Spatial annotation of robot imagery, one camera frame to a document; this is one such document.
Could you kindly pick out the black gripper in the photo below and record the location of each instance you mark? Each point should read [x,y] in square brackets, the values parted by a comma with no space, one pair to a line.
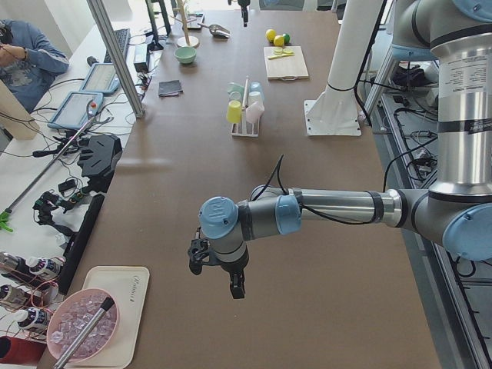
[231,267]

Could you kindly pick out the pink cup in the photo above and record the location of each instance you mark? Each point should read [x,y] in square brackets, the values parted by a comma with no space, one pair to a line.
[254,113]

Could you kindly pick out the mint green cup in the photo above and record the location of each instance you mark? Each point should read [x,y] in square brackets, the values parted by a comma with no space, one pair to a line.
[235,91]

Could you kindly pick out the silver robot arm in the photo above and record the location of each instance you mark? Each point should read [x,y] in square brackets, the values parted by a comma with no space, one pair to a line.
[454,212]

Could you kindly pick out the yellow cup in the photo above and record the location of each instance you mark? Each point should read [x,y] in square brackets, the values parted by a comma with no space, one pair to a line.
[234,112]

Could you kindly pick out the white cup upper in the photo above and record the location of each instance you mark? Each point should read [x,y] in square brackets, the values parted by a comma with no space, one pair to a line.
[255,97]

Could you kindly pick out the light blue cup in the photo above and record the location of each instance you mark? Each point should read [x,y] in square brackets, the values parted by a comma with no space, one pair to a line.
[255,86]

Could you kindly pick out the cream serving tray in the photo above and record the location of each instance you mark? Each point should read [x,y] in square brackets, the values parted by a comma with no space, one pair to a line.
[127,286]

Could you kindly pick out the pink bowl with ice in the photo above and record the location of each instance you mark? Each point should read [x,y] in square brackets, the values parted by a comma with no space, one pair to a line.
[72,315]

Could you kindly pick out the grey folded cloth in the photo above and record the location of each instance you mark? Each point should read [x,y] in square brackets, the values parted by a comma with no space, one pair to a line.
[169,88]

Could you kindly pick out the lower teach pendant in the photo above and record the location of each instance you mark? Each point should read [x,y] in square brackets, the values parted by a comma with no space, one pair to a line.
[76,109]

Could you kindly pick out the teach pendant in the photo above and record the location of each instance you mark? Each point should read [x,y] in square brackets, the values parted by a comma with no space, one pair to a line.
[76,109]
[101,77]

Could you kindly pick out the mint green bowl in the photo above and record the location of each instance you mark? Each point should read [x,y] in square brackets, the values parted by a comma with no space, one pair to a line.
[185,55]

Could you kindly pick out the wooden cutting board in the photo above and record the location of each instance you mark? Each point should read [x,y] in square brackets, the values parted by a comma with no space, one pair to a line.
[288,68]

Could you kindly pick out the green tipped reach stick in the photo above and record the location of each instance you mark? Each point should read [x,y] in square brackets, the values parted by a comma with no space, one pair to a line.
[6,213]

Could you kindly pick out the upper teach pendant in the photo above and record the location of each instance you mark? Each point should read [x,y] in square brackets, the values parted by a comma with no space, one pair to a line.
[101,77]

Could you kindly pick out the yellow plastic knife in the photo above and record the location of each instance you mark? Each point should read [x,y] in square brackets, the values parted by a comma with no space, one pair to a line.
[277,56]

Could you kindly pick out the wooden mug tree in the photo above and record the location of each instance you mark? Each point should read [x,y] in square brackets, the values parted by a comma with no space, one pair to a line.
[180,34]

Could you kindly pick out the yellow lemon lower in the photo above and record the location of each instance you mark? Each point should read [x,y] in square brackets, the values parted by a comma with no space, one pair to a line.
[279,41]

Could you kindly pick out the yellow lemon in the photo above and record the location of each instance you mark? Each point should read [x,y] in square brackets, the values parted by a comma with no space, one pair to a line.
[270,34]
[279,41]

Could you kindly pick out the steel metal scoop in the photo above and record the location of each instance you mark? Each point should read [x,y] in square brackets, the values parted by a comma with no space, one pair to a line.
[217,31]

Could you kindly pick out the yellow lemon upper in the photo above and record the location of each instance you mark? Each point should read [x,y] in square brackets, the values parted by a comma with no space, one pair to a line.
[270,34]

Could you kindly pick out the black keyboard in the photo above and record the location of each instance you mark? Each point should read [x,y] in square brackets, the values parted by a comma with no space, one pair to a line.
[122,37]

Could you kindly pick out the seated person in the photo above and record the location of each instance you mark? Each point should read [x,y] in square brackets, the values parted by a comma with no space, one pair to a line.
[29,62]

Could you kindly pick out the white wire cup rack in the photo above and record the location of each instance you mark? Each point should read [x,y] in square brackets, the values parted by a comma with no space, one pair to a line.
[245,128]

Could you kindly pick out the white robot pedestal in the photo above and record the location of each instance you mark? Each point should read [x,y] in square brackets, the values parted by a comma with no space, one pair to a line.
[334,112]

